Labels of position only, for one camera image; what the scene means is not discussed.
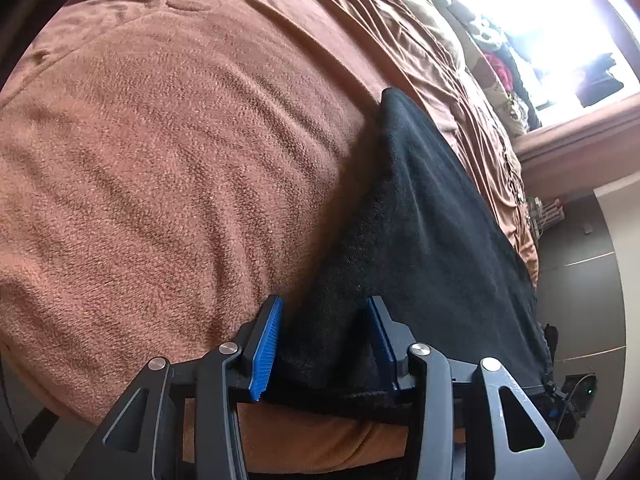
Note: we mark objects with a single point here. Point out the brown blanket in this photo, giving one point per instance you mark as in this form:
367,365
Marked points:
150,160

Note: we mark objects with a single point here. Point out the beige duvet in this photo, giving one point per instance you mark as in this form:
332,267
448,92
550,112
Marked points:
425,15

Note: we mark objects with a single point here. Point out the pile of clothes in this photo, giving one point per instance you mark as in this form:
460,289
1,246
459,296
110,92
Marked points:
500,55

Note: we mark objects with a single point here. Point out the pink window sill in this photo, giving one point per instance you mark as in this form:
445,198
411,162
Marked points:
575,150

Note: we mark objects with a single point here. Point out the bright window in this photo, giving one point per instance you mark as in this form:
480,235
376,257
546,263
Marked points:
550,10

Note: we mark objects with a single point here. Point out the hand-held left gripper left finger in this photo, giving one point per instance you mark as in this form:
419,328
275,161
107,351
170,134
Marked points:
265,355

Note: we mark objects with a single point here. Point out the patterned cushion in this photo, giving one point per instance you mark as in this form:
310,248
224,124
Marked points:
495,90

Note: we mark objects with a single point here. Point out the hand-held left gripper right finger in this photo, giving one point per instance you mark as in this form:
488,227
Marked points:
379,335

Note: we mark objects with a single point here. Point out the black towel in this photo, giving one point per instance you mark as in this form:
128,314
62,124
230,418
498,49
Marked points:
425,235

